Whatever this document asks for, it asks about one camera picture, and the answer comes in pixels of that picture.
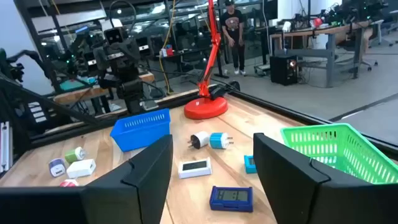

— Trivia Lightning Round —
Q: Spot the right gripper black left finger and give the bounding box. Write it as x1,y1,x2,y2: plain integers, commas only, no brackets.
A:
0,134,174,224

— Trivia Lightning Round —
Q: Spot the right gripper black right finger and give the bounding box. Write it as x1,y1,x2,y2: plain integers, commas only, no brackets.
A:
253,133,398,224

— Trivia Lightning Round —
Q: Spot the pink white charger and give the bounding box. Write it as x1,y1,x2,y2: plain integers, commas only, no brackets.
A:
58,179,80,188

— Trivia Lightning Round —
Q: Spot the dark blue digital clock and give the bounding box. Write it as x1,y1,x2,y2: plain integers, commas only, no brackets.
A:
209,185,254,213

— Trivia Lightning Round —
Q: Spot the white charger black face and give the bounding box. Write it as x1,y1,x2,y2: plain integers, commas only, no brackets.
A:
187,130,211,150

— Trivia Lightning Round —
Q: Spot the white flat charger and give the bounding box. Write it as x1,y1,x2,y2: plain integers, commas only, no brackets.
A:
66,158,97,179

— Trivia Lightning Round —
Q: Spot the wooden workbench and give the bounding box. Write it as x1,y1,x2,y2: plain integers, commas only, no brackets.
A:
52,73,155,105

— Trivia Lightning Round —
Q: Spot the purple white charger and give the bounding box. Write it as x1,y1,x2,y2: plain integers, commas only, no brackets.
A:
48,157,67,179

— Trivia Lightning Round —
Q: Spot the green white charger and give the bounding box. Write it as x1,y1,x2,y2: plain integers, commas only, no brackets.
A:
64,146,88,164

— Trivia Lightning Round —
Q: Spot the green plastic basket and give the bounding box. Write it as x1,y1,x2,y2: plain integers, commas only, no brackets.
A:
280,123,398,185

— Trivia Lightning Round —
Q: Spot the blue plastic basket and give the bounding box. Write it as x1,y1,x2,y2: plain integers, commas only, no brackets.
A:
109,108,172,152

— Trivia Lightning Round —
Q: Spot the red desk lamp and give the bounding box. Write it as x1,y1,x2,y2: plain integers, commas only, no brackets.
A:
183,0,229,121

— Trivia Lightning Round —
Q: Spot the silver aluminium extrusion bar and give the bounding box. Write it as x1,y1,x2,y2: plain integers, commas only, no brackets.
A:
0,121,13,174

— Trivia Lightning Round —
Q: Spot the white digital clock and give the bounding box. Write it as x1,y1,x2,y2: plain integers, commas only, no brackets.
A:
177,157,213,180

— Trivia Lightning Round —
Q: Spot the cyan white charger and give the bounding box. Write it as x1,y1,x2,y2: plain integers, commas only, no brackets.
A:
208,132,234,150

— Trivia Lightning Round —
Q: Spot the person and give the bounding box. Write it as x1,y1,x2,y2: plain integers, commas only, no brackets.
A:
220,0,248,76

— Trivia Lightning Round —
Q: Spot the black computer tower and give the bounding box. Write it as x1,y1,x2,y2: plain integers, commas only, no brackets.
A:
269,55,299,86

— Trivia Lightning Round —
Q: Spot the wooden top desk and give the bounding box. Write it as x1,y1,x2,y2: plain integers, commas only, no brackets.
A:
270,20,386,88

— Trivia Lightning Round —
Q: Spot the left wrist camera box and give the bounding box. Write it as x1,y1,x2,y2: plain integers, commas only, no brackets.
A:
104,27,125,45

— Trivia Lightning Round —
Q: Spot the black table frame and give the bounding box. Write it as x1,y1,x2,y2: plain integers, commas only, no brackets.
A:
0,74,398,156

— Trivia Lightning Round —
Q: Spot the black lamp cord bundle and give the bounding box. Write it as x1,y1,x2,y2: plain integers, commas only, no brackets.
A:
211,81,241,100

